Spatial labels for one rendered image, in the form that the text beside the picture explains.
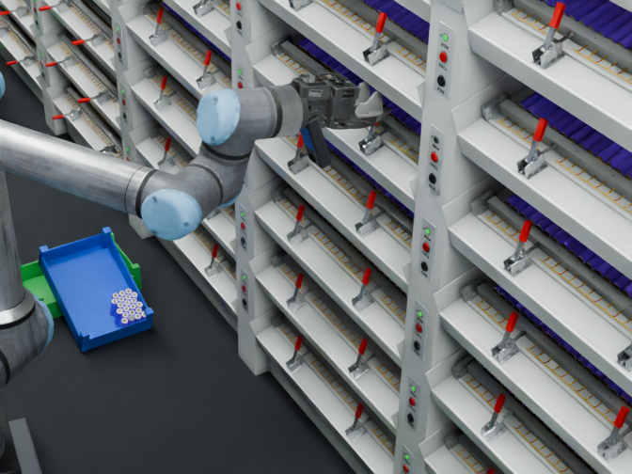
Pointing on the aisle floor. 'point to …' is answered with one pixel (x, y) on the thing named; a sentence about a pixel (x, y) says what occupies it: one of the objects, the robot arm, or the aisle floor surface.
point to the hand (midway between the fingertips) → (381, 112)
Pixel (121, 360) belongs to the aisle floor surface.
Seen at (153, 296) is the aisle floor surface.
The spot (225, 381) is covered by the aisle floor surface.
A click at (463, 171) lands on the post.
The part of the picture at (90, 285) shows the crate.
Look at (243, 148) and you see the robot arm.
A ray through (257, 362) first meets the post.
